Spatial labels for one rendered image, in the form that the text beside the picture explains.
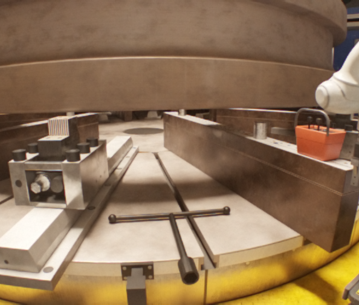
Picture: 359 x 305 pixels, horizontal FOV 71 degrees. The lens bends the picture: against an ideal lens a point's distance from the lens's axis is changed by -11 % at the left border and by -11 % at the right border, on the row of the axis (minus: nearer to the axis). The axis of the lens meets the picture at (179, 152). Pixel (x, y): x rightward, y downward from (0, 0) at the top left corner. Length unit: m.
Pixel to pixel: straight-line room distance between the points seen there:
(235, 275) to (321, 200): 0.51
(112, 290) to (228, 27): 1.52
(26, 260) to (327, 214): 1.19
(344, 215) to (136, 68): 1.17
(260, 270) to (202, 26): 1.34
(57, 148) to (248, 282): 1.09
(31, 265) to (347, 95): 1.20
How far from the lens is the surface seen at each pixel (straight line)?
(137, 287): 1.02
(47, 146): 1.35
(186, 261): 1.08
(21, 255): 1.09
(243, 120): 3.50
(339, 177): 1.20
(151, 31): 1.62
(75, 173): 1.23
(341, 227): 1.30
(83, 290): 1.34
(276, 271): 1.50
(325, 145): 1.24
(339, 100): 0.95
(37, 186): 1.34
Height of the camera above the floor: 0.99
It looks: 14 degrees down
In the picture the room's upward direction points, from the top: straight up
